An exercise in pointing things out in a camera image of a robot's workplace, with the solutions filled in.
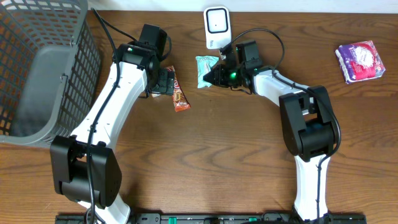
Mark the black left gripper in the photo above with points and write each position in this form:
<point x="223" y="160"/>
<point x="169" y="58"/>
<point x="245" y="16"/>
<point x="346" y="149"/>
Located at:
<point x="166" y="82"/>

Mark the white barcode scanner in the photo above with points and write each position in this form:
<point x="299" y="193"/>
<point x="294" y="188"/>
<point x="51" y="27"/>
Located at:
<point x="217" y="27"/>

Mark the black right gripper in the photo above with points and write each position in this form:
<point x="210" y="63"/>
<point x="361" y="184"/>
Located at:
<point x="217" y="71"/>

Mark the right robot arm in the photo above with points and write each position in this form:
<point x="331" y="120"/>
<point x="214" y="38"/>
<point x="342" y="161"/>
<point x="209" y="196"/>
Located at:
<point x="309" y="127"/>

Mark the chocolate bar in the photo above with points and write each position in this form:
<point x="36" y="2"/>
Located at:
<point x="180" y="100"/>

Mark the purple sanitary pad pack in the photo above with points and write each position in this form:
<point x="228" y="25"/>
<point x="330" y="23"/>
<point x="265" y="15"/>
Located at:
<point x="359" y="62"/>

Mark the orange Kleenex tissue pack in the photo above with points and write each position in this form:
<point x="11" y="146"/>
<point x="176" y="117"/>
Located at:
<point x="154" y="95"/>

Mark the grey plastic shopping basket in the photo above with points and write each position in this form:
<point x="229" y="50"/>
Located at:
<point x="49" y="69"/>

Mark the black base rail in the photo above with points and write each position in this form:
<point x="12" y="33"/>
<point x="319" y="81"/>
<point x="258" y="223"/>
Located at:
<point x="271" y="217"/>

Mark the teal flushable wipes pack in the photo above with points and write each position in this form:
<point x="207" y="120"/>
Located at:
<point x="204" y="65"/>

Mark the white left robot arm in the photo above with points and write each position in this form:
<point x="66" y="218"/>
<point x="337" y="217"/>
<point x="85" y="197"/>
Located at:
<point x="84" y="166"/>

